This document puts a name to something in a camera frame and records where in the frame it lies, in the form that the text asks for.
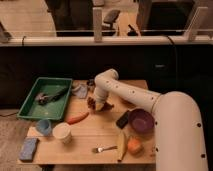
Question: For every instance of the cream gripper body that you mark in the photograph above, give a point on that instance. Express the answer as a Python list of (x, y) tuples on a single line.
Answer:
[(99, 106)]

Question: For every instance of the dark red grape bunch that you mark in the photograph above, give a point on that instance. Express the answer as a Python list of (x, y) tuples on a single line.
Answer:
[(91, 105)]

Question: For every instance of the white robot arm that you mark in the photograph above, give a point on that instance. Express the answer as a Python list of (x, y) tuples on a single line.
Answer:
[(179, 135)]

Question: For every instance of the white paper cup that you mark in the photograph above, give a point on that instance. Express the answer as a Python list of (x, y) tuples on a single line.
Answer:
[(62, 132)]

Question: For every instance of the small blue cup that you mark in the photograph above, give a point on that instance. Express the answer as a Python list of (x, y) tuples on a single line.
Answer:
[(44, 127)]

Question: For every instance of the small metal can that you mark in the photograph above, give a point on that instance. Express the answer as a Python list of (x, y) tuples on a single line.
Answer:
[(91, 84)]

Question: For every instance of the grey blue cloth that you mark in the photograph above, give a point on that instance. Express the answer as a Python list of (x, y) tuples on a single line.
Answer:
[(80, 91)]

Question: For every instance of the orange carrot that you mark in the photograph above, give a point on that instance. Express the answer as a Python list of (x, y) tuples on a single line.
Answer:
[(76, 119)]

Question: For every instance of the black rectangular block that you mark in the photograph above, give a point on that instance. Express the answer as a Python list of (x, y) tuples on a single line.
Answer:
[(123, 120)]

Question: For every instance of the wooden table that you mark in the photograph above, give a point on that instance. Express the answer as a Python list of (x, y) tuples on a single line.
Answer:
[(97, 130)]

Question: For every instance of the yellow banana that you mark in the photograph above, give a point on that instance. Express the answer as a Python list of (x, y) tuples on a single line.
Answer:
[(121, 146)]

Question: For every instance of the silver fork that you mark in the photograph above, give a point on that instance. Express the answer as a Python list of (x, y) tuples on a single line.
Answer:
[(101, 149)]

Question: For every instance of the purple bowl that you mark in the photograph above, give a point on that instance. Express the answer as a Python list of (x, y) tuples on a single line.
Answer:
[(141, 121)]

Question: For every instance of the green plastic tray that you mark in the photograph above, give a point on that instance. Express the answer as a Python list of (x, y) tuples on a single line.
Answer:
[(53, 110)]

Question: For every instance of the white railing bar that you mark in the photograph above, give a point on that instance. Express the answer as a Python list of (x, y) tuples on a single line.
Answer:
[(106, 41)]

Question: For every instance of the blue sponge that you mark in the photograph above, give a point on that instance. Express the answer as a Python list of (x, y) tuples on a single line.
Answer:
[(28, 149)]

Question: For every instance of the black handled tool in tray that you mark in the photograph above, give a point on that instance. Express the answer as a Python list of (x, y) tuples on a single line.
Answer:
[(43, 99)]

